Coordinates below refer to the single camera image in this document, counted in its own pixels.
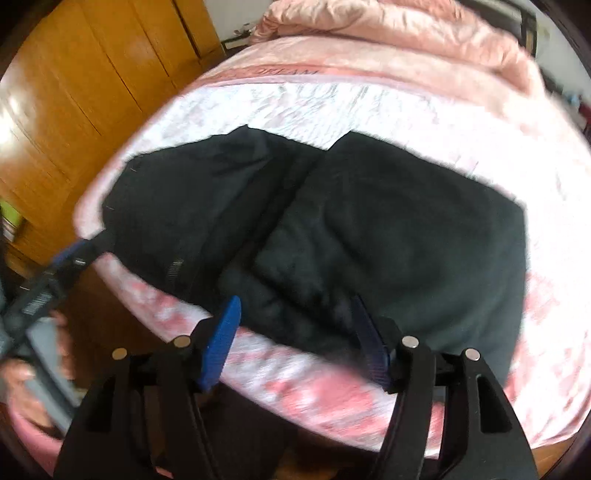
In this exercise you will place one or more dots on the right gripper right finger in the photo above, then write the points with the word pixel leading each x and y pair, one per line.
pixel 451 419

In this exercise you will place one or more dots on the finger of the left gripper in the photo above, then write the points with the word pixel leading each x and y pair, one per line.
pixel 79 255

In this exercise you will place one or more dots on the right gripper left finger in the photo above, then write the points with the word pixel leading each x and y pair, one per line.
pixel 142 420

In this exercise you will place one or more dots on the black pants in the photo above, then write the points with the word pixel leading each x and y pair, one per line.
pixel 296 232

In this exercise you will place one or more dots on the left hand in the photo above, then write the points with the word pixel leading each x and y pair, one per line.
pixel 18 376

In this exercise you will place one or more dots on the orange wooden wardrobe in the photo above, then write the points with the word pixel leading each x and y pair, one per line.
pixel 86 78

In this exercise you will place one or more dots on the dark left nightstand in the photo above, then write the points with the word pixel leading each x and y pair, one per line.
pixel 240 40

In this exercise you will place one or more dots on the pink white patterned bedspread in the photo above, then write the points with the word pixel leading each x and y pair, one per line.
pixel 314 90

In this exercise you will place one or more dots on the pink fluffy quilt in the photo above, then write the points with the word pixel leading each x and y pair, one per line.
pixel 442 28

